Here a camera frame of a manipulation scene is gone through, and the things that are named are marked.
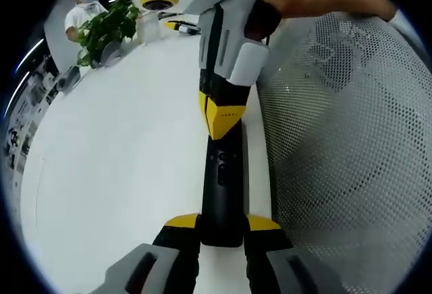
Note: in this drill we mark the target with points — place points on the black remote control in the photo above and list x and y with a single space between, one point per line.
224 199

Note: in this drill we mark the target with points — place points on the person's right hand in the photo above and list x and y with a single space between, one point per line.
265 17

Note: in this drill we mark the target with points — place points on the green potted plant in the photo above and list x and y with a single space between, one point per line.
108 27

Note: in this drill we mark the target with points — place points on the grey curved headset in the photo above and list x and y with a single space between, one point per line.
69 80
111 53

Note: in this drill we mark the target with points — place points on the clear glass jar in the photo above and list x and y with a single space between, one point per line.
148 29

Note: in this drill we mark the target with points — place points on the spare gripper on table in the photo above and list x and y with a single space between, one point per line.
185 27

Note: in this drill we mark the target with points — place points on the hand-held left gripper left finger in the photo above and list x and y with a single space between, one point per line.
152 270

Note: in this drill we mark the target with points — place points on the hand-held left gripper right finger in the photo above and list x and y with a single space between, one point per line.
280 270

